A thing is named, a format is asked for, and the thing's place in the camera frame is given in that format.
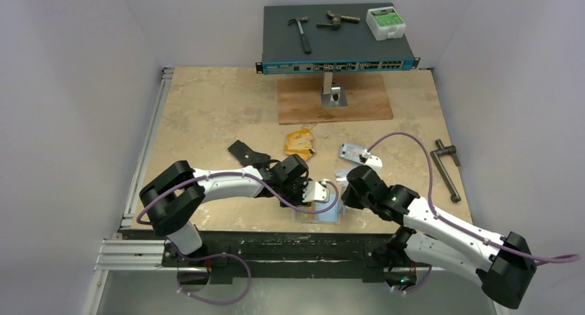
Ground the single silver VIP card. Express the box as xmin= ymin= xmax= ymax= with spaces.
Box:
xmin=334 ymin=168 xmax=351 ymax=183

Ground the single gold credit card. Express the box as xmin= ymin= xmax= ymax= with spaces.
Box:
xmin=295 ymin=203 xmax=316 ymax=222

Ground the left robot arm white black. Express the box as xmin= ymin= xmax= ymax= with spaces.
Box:
xmin=139 ymin=154 xmax=329 ymax=266

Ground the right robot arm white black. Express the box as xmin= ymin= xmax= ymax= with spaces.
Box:
xmin=341 ymin=165 xmax=537 ymax=309

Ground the wooden board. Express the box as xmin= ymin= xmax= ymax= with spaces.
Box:
xmin=277 ymin=74 xmax=393 ymax=125

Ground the hammer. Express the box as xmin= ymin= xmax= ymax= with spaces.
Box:
xmin=288 ymin=17 xmax=312 ymax=54

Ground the white green box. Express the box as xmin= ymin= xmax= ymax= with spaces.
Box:
xmin=366 ymin=6 xmax=406 ymax=41

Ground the metal clamp tool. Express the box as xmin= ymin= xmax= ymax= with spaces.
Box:
xmin=315 ymin=10 xmax=361 ymax=30

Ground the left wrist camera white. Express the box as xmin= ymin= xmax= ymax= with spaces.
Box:
xmin=302 ymin=179 xmax=330 ymax=203

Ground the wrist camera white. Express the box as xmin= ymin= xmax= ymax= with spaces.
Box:
xmin=359 ymin=149 xmax=384 ymax=174
xmin=302 ymin=179 xmax=330 ymax=203

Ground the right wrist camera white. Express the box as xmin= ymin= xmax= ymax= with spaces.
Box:
xmin=359 ymin=149 xmax=384 ymax=174

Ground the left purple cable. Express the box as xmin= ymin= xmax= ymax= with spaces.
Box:
xmin=136 ymin=171 xmax=340 ymax=305

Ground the purple cable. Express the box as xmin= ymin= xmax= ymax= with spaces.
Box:
xmin=365 ymin=132 xmax=582 ymax=294
xmin=136 ymin=171 xmax=340 ymax=305

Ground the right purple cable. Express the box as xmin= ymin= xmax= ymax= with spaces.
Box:
xmin=365 ymin=132 xmax=582 ymax=294

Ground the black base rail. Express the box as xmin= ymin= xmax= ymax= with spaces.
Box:
xmin=121 ymin=230 xmax=428 ymax=287

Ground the dark metal crank handle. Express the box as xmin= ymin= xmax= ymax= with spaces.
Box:
xmin=430 ymin=139 xmax=462 ymax=203

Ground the metal stand post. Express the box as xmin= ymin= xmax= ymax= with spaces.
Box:
xmin=320 ymin=72 xmax=348 ymax=108

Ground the blue network switch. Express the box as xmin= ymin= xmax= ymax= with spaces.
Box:
xmin=255 ymin=3 xmax=420 ymax=74

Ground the aluminium frame rail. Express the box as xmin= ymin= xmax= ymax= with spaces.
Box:
xmin=81 ymin=67 xmax=175 ymax=314

